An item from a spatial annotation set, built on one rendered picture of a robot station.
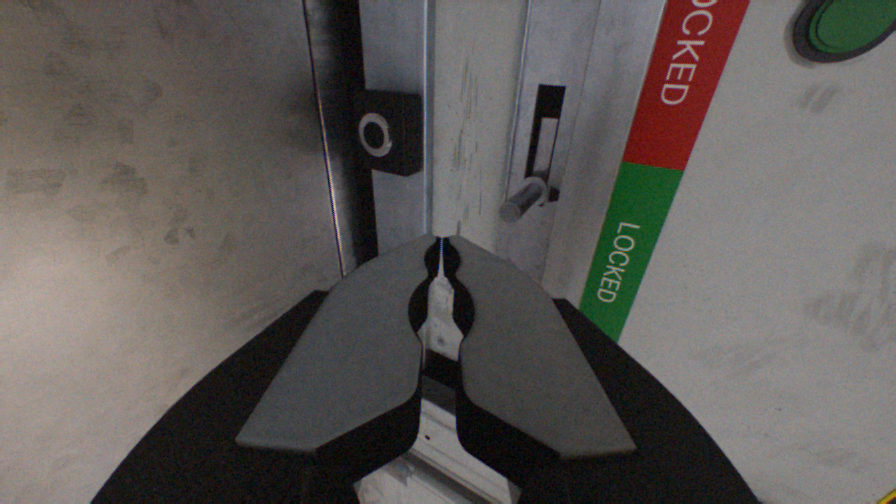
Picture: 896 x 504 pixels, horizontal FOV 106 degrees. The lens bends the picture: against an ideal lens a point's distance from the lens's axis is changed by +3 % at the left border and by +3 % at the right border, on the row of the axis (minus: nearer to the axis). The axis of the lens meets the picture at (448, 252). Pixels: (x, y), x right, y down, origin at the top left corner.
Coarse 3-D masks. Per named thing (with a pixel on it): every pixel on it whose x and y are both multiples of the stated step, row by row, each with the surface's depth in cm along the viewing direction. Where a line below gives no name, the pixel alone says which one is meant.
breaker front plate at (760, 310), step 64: (448, 0) 23; (512, 0) 21; (576, 0) 19; (768, 0) 16; (448, 64) 25; (512, 64) 23; (576, 64) 21; (768, 64) 17; (832, 64) 16; (448, 128) 27; (512, 128) 24; (704, 128) 19; (768, 128) 18; (832, 128) 17; (448, 192) 29; (512, 192) 26; (704, 192) 20; (768, 192) 19; (832, 192) 17; (512, 256) 28; (704, 256) 22; (768, 256) 20; (832, 256) 19; (448, 320) 36; (640, 320) 26; (704, 320) 23; (768, 320) 21; (832, 320) 20; (704, 384) 25; (768, 384) 23; (832, 384) 21; (768, 448) 25; (832, 448) 23
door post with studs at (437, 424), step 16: (432, 384) 42; (432, 400) 40; (448, 400) 40; (432, 416) 38; (448, 416) 37; (432, 432) 39; (448, 432) 37; (448, 448) 39; (480, 464) 37; (496, 480) 36
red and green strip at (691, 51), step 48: (672, 0) 17; (720, 0) 17; (672, 48) 18; (720, 48) 17; (672, 96) 19; (672, 144) 20; (624, 192) 22; (672, 192) 21; (624, 240) 24; (624, 288) 25
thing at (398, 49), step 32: (384, 0) 24; (416, 0) 23; (384, 32) 25; (416, 32) 24; (384, 64) 26; (416, 64) 25; (384, 192) 31; (416, 192) 29; (384, 224) 33; (416, 224) 31
